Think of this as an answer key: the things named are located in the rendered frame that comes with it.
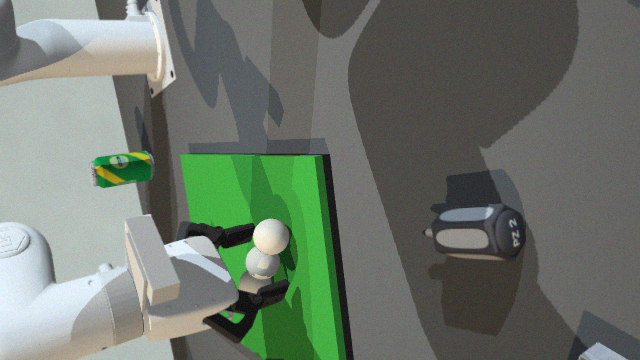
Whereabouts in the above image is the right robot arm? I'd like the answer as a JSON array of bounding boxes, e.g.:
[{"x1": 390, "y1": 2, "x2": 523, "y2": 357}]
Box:
[{"x1": 0, "y1": 0, "x2": 180, "y2": 360}]

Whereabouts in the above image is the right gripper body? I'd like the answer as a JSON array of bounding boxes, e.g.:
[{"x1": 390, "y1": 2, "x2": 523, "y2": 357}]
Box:
[{"x1": 142, "y1": 236, "x2": 239, "y2": 342}]

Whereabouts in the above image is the white ball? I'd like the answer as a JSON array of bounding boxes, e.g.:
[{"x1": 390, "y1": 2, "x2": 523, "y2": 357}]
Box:
[
  {"x1": 239, "y1": 271, "x2": 272, "y2": 293},
  {"x1": 245, "y1": 246, "x2": 280, "y2": 280},
  {"x1": 253, "y1": 218, "x2": 290, "y2": 255}
]

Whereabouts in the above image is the green golf mat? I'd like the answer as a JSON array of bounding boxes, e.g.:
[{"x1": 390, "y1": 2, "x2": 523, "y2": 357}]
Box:
[{"x1": 180, "y1": 153, "x2": 354, "y2": 360}]

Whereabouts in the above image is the green and yellow drink can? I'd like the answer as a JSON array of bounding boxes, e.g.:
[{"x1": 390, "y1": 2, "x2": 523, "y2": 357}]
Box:
[{"x1": 89, "y1": 151, "x2": 155, "y2": 188}]

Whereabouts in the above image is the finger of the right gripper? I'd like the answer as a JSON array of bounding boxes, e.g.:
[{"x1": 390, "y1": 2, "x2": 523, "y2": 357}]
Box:
[
  {"x1": 202, "y1": 279, "x2": 290, "y2": 343},
  {"x1": 175, "y1": 221, "x2": 255, "y2": 249}
]

